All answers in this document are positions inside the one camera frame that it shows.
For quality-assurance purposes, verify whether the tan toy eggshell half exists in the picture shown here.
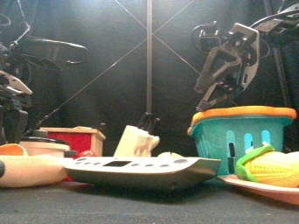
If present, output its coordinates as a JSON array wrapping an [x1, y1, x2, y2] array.
[[0, 143, 30, 157]]

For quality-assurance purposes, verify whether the cream pot with black lid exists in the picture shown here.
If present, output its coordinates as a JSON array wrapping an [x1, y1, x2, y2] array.
[[19, 129, 79, 158]]

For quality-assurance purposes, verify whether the teal basket with orange rim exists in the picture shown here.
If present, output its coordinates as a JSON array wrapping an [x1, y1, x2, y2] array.
[[187, 105, 298, 177]]

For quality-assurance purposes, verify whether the wooden box with red panel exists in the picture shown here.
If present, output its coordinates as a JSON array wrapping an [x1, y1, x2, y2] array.
[[40, 126, 108, 157]]

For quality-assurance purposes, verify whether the red toy apple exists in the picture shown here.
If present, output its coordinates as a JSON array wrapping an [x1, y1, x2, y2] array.
[[75, 150, 99, 159]]

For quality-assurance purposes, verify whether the light green toy starfruit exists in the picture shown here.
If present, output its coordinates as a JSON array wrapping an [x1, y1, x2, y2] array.
[[156, 151, 184, 159]]

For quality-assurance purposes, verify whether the cream toy knife block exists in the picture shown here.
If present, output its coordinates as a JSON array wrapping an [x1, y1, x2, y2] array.
[[114, 124, 162, 158]]

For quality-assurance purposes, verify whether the yellow toy corn green husk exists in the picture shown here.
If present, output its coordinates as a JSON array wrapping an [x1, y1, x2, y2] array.
[[235, 144, 299, 188]]

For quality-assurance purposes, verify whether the grey kitchen scale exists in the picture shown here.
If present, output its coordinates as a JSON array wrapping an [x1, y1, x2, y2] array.
[[63, 156, 222, 191]]

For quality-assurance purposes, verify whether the pink plastic tray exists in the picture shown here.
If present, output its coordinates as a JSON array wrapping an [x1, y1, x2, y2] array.
[[218, 174, 299, 207]]

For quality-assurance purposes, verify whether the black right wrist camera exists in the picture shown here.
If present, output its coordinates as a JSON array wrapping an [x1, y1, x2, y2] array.
[[191, 20, 230, 55]]

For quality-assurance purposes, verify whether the thin frame brace wire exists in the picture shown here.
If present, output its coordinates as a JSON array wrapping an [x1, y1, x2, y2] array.
[[112, 0, 202, 74], [24, 0, 196, 137]]

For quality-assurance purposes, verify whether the grey metal frame pole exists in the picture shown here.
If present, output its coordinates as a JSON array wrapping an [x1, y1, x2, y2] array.
[[144, 0, 155, 115]]

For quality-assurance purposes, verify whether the black toy knife handle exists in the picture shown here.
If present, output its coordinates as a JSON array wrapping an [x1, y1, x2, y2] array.
[[150, 116, 162, 137], [136, 112, 152, 130]]

